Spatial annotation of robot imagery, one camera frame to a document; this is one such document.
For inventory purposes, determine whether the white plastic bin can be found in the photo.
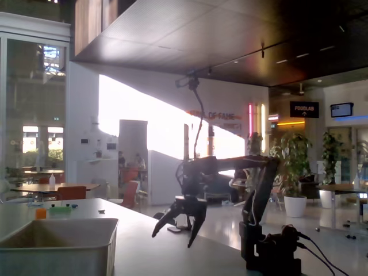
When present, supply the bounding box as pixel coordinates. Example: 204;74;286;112
0;218;120;276

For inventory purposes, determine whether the red cafe chair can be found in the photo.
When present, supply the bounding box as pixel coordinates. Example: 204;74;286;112
120;181;140;210

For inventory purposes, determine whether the tall slim plant white pot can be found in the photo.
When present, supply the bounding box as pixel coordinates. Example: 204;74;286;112
246;132;270;158

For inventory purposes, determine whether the bushy plant in white pot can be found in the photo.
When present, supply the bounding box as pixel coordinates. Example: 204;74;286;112
269;133;313;219

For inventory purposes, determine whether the orange cafe chair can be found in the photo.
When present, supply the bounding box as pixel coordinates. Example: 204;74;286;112
55;185;87;201

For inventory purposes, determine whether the white light tube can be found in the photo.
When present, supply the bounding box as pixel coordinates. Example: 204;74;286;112
260;103;266;154

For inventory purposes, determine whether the wooden cafe table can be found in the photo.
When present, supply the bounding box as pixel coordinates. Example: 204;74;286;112
10;183;101;202

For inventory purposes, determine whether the dark cafe table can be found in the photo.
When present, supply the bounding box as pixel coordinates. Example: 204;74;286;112
315;183;368;231

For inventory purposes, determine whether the black foodlab sign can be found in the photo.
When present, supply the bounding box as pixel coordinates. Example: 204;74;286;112
289;101;320;119

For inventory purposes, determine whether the leafy plant in white pot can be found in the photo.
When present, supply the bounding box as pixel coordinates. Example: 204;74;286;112
318;130;345;210

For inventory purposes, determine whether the metal frame chair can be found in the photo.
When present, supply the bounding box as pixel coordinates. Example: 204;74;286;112
205;185;232;207

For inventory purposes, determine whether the black gooseneck clamp mount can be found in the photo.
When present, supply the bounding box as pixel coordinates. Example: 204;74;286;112
154;83;213;233

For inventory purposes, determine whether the black cable of robot arm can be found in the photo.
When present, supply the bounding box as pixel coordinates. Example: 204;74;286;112
297;232;350;276

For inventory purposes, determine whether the wall monitor screen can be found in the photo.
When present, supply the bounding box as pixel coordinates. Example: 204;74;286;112
329;102;354;118

